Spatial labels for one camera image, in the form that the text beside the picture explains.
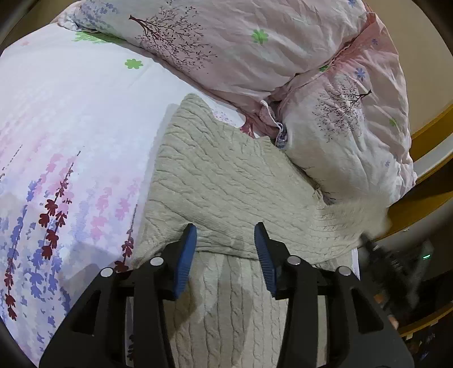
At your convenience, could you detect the white floral bed sheet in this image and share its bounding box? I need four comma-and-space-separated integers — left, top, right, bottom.
0, 31, 256, 363

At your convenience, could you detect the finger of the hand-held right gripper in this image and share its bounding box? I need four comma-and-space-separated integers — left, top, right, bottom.
359, 234, 393, 284

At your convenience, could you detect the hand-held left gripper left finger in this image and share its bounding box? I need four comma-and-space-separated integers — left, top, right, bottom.
39, 223, 198, 368

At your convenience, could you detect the cream cable knit sweater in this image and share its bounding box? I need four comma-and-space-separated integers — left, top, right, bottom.
133, 93, 394, 368

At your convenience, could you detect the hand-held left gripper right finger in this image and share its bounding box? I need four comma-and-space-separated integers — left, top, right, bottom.
254, 222, 415, 368

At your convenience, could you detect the pink floral duvet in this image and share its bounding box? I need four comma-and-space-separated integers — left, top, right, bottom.
58, 0, 417, 210

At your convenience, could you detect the yellow wooden bed frame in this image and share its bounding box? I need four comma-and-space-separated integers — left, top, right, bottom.
387, 105, 453, 338

